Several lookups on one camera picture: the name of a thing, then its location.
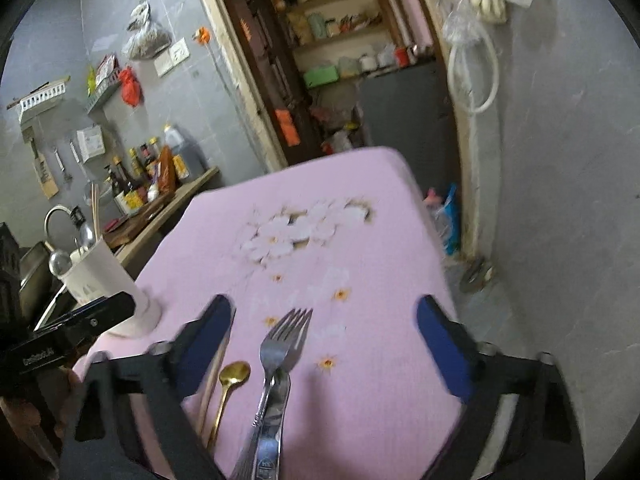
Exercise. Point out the metal wall spice rack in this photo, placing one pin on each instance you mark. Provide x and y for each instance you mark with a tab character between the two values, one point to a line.
104	91

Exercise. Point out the dark soy sauce bottle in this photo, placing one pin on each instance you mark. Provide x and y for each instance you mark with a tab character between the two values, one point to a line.
117	191

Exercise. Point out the large steel spoon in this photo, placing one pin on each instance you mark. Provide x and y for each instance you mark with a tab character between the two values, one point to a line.
60	262

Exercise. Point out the steel butter knife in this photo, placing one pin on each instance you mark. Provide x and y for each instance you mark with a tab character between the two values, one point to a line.
267	458

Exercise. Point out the orange snack packet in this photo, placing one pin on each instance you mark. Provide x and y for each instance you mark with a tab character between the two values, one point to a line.
166	171

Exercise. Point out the wooden cutting board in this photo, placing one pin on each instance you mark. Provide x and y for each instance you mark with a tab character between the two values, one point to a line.
129	229

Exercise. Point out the hanging clear bag of goods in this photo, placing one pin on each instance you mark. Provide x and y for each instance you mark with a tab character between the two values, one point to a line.
147	37

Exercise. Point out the steel fork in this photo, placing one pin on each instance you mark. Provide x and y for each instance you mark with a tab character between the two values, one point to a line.
276	352

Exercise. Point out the pink floral table cloth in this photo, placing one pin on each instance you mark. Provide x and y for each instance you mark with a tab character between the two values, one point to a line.
347	237

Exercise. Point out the white hanging box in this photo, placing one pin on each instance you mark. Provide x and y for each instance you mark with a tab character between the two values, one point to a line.
90	142

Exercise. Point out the yellow label sauce bottle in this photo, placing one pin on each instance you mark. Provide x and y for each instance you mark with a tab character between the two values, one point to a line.
132	196

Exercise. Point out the large oil jug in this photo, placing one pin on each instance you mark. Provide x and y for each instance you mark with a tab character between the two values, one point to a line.
188	163

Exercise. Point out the green box on shelf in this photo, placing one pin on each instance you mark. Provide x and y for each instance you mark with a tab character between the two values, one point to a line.
320	76

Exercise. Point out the white plastic utensil holder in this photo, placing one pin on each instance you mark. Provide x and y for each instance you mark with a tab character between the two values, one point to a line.
96	273

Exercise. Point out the red plastic bag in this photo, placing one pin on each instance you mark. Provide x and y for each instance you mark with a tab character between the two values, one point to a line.
130	89

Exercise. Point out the white wall basket shelf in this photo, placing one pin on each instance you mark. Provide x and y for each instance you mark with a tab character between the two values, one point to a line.
39	101

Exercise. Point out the white wall socket panel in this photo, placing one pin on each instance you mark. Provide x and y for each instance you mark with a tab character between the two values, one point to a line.
171	57

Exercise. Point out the person's left hand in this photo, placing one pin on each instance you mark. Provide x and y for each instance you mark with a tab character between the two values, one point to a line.
25	419

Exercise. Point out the hanging wooden board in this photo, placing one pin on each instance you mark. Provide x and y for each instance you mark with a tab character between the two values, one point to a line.
41	167

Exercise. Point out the dark grey cabinet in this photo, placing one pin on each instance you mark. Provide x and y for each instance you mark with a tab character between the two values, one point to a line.
410	111

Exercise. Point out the small gold spoon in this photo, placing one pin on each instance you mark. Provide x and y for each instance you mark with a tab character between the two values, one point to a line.
231	377

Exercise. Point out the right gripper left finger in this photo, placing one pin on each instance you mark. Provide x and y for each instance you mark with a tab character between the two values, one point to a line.
103	439

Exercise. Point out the red cup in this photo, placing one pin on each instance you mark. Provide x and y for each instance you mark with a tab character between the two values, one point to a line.
402	57

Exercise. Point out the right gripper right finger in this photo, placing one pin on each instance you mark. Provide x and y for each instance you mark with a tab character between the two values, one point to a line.
542	441

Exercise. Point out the steel sink faucet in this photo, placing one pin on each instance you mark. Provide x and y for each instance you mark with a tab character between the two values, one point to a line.
60	231

